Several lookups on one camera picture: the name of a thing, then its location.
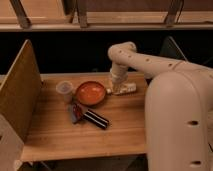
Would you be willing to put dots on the clear plastic cup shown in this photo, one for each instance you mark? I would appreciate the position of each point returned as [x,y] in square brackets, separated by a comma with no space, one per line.
[65,90]

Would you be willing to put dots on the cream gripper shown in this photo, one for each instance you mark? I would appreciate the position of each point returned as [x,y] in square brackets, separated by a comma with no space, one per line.
[118,74]

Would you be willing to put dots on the wooden side panel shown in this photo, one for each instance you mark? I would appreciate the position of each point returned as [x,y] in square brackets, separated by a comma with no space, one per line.
[19,91]

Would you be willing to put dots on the orange bowl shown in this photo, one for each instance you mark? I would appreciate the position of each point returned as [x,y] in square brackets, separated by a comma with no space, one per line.
[90,93]

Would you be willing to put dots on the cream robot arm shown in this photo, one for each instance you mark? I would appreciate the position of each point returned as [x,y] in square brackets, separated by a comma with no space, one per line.
[177,101]

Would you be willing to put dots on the black striped rectangular box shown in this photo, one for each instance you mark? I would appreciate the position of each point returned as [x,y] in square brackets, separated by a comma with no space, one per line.
[96,119]

